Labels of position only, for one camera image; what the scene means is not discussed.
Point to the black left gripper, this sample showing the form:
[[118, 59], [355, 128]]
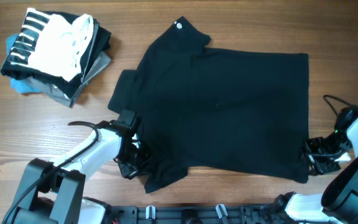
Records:
[[129, 172]]

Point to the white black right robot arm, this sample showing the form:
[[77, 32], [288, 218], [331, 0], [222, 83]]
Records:
[[339, 202]]

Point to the black folded garment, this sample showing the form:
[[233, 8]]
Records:
[[68, 88]]

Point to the blue folded garment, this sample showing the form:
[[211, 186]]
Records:
[[18, 85]]

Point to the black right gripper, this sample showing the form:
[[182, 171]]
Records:
[[317, 167]]

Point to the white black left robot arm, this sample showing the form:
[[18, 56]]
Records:
[[52, 191]]

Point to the black t-shirt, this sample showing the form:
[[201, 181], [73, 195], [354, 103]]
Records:
[[226, 109]]

